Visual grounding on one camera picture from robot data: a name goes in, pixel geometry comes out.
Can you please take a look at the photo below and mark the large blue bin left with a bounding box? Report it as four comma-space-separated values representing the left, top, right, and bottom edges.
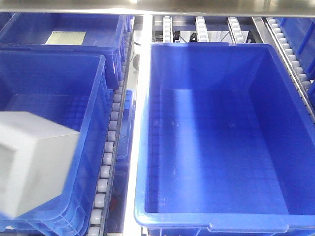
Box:
0, 51, 112, 236

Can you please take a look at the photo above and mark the white roller track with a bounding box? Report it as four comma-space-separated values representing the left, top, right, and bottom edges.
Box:
86, 33, 132, 236

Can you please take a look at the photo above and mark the pale green paper sheet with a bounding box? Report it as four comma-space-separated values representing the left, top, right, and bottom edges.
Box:
45, 31, 86, 45

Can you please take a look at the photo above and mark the large blue bin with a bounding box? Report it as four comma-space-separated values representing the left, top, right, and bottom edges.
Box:
0, 51, 112, 236
134, 43, 315, 236

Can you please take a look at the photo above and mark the blue bin with paper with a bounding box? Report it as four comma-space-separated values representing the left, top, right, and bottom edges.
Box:
0, 13, 130, 89

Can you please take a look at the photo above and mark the large blue bin right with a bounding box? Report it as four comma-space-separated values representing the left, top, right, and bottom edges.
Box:
134, 43, 315, 236

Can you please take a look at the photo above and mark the gray hollow square base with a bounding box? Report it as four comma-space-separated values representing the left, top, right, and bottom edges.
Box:
0, 112, 80, 219

